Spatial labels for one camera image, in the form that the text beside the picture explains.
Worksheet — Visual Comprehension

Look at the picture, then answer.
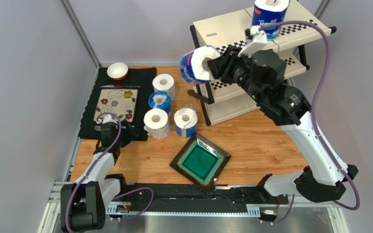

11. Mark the dark blue roll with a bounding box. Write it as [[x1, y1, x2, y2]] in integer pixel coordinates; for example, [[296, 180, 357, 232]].
[[180, 46, 221, 84]]

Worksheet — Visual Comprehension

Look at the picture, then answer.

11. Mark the dotted white paper roll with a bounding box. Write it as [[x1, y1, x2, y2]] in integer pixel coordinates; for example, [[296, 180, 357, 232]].
[[143, 108, 170, 140]]

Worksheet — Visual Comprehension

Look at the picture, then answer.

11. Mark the Tempo paper roll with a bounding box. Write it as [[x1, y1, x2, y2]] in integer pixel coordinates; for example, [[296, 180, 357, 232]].
[[252, 0, 290, 27]]

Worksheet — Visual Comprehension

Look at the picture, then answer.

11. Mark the blue paper roll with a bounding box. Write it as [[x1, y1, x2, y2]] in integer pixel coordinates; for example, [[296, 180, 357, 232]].
[[148, 91, 172, 116]]

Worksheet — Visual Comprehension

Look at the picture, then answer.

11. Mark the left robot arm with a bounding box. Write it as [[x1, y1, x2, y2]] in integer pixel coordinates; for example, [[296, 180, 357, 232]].
[[60, 120, 139, 233]]

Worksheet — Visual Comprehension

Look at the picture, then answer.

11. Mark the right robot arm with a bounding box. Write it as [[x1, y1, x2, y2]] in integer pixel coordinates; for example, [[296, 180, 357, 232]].
[[207, 46, 358, 203]]

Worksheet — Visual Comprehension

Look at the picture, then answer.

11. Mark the cream three-tier shelf rack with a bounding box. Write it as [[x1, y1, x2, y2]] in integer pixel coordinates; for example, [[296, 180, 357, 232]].
[[189, 0, 336, 126]]

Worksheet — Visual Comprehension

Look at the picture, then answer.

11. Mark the floral square plate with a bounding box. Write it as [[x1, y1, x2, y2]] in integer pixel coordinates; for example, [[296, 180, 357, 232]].
[[93, 88, 138, 123]]

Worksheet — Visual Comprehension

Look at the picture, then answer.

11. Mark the plain white paper roll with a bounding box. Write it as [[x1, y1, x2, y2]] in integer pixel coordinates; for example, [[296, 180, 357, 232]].
[[152, 74, 176, 100]]

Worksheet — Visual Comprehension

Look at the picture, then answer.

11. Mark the white and orange bowl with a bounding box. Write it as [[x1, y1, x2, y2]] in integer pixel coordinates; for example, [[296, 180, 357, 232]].
[[107, 62, 129, 81]]

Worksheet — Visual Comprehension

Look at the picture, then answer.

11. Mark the black fabric placemat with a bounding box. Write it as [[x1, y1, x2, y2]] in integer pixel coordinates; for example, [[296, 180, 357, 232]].
[[78, 67, 157, 141]]

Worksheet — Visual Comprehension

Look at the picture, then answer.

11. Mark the blue banded wrapped roll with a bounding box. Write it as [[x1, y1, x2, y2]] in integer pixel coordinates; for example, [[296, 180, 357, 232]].
[[174, 107, 198, 137]]

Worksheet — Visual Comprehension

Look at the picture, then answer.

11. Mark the green square glazed plate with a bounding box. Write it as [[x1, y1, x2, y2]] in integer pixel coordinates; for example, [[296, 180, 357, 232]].
[[170, 133, 231, 193]]

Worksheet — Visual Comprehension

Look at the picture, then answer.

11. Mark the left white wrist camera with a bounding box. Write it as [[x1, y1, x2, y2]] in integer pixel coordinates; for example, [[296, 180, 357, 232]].
[[96, 114, 117, 125]]

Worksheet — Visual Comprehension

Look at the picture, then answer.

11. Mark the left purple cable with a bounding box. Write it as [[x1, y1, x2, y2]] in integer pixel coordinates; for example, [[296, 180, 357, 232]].
[[63, 113, 154, 233]]

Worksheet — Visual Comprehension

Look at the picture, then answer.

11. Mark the knife with dark handle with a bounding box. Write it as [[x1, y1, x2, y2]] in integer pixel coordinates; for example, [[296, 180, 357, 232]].
[[101, 85, 141, 89]]

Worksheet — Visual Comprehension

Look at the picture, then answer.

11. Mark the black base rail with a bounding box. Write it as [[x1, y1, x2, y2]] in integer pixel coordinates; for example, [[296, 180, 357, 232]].
[[106, 183, 291, 222]]

